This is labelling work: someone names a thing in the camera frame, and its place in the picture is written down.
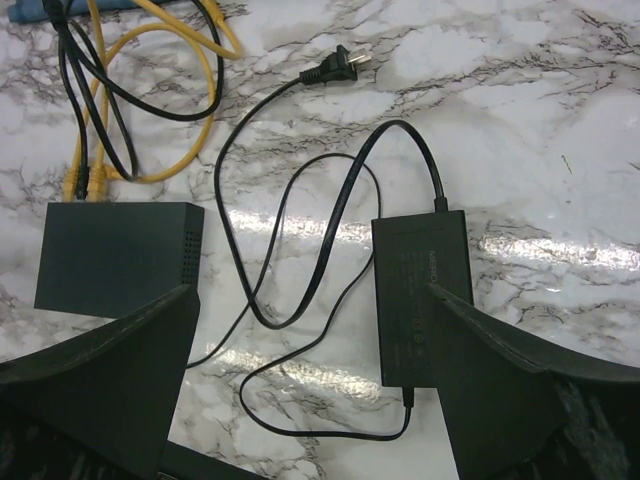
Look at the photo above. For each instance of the black power adapter brick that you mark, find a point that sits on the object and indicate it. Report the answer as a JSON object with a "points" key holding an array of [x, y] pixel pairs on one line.
{"points": [[410, 254]]}

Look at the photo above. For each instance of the black network switch box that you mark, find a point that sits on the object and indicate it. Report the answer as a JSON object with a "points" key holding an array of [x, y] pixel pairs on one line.
{"points": [[108, 259]]}

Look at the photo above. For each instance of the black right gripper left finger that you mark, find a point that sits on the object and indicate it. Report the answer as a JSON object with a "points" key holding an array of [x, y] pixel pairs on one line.
{"points": [[99, 405]]}

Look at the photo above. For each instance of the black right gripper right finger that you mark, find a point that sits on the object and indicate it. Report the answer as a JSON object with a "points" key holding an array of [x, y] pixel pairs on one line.
{"points": [[517, 406]]}

